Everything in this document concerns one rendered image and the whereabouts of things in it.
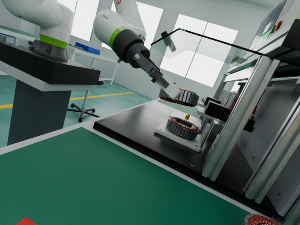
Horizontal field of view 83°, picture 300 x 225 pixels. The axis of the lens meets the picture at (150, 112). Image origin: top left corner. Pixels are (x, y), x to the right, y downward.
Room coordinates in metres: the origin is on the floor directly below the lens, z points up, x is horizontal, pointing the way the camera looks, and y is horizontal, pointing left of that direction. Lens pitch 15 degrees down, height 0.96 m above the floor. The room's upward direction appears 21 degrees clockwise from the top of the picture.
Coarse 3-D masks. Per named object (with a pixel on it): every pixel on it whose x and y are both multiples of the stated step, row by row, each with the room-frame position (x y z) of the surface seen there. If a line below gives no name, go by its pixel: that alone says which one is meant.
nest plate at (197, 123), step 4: (176, 112) 0.87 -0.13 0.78; (172, 116) 0.76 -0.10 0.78; (176, 116) 0.79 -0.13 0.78; (180, 116) 0.82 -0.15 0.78; (184, 116) 0.85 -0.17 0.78; (188, 120) 0.80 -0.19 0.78; (192, 120) 0.83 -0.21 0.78; (196, 120) 0.86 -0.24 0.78; (196, 124) 0.78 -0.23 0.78; (200, 124) 0.81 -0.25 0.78
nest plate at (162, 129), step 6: (162, 126) 0.56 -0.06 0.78; (156, 132) 0.51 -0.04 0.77; (162, 132) 0.51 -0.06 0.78; (168, 132) 0.52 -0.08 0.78; (174, 138) 0.50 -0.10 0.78; (180, 138) 0.51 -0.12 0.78; (186, 138) 0.53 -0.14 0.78; (198, 138) 0.57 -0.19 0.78; (186, 144) 0.49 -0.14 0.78; (192, 144) 0.49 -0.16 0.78; (198, 144) 0.51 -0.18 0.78; (198, 150) 0.48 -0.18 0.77
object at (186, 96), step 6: (162, 90) 0.46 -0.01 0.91; (186, 90) 0.44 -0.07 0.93; (162, 96) 0.46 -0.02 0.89; (168, 96) 0.44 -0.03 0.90; (180, 96) 0.43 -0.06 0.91; (186, 96) 0.44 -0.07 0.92; (192, 96) 0.44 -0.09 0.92; (198, 96) 0.46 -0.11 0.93; (174, 102) 0.53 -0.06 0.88; (180, 102) 0.45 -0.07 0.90; (186, 102) 0.44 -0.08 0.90; (192, 102) 0.44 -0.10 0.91
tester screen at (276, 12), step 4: (284, 0) 0.63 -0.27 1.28; (280, 4) 0.66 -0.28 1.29; (276, 8) 0.69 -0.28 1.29; (280, 8) 0.63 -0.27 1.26; (272, 12) 0.72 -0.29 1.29; (276, 12) 0.66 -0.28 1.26; (272, 16) 0.69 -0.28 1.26; (276, 16) 0.63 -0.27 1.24; (268, 20) 0.73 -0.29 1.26; (272, 20) 0.66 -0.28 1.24; (264, 24) 0.77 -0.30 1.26; (260, 28) 0.81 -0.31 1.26; (264, 28) 0.73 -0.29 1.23; (260, 32) 0.77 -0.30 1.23; (256, 36) 0.82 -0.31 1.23; (260, 36) 0.73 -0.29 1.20; (256, 40) 0.77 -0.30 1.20; (252, 44) 0.82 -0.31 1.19; (256, 44) 0.73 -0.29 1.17; (252, 48) 0.77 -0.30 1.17
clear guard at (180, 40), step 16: (176, 32) 0.45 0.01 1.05; (192, 32) 0.44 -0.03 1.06; (160, 48) 0.51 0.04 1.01; (176, 48) 0.59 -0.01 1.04; (192, 48) 0.61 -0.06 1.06; (208, 48) 0.52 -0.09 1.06; (224, 48) 0.46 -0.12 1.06; (240, 48) 0.41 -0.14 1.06; (240, 64) 0.58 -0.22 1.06; (288, 64) 0.39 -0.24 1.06
